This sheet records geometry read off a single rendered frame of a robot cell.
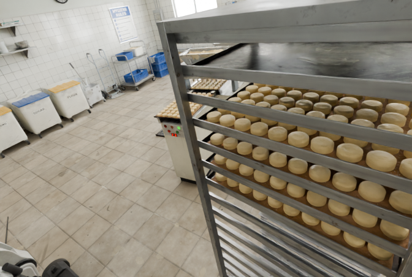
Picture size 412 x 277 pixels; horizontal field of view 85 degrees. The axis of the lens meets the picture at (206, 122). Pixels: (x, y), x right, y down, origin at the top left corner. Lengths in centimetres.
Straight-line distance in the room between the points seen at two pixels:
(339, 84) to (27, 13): 583
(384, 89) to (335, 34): 12
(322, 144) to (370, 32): 27
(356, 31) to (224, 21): 24
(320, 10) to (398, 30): 11
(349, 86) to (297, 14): 15
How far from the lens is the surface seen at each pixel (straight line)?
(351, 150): 59
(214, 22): 52
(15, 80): 581
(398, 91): 46
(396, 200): 64
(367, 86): 46
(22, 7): 599
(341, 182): 64
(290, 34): 47
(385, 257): 77
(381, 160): 58
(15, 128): 521
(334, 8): 41
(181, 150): 238
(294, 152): 58
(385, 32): 44
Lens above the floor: 186
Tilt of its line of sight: 29 degrees down
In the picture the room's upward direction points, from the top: 11 degrees counter-clockwise
